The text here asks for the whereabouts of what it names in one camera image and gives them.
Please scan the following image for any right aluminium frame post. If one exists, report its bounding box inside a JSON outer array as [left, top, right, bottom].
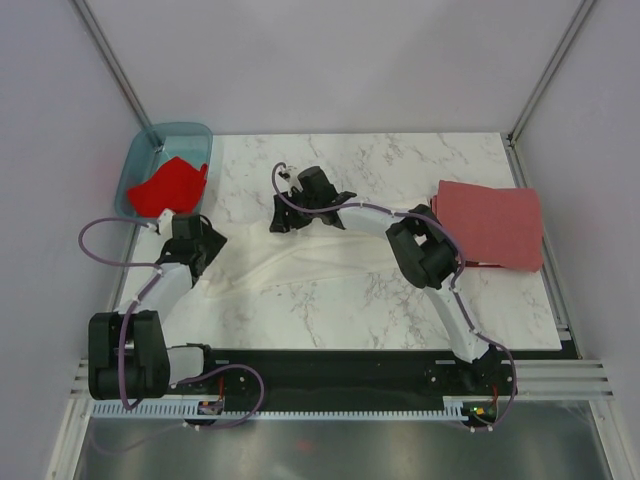
[[505, 0, 599, 146]]

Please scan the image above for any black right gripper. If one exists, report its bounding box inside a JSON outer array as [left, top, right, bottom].
[[270, 188, 320, 234]]

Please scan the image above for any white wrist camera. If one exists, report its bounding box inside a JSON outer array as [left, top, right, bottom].
[[277, 165, 303, 195], [146, 209, 175, 236]]

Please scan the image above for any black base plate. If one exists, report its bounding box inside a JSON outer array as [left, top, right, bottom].
[[169, 347, 516, 414]]

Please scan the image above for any folded maroon t shirt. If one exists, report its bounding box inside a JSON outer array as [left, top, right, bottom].
[[432, 180, 544, 272]]

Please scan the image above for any aluminium frame post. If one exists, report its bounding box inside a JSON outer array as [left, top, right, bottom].
[[505, 0, 599, 146], [69, 0, 151, 129]]

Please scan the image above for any left aluminium frame post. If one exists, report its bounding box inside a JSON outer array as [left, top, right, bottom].
[[69, 0, 151, 129]]

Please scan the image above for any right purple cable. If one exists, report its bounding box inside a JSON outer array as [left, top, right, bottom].
[[271, 162, 517, 434]]

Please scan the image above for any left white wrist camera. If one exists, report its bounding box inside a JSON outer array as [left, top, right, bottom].
[[146, 209, 175, 236]]

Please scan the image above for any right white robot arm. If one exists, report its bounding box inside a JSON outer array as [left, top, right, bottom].
[[269, 162, 496, 394]]

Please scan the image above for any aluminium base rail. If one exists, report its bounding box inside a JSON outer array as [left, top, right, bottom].
[[69, 355, 616, 400]]

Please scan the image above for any white slotted cable duct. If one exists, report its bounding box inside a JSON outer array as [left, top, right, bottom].
[[91, 396, 468, 422]]

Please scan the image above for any white t shirt red print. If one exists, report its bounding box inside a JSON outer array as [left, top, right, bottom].
[[199, 220, 398, 298]]

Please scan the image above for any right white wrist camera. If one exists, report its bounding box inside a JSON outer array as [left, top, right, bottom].
[[277, 165, 303, 195]]

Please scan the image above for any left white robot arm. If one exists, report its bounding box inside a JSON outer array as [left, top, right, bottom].
[[88, 210, 227, 410]]

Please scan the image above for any bright red t shirt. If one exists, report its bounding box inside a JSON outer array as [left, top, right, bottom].
[[127, 156, 208, 218]]

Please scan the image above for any teal plastic bin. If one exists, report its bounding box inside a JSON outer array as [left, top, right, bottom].
[[114, 122, 214, 219]]

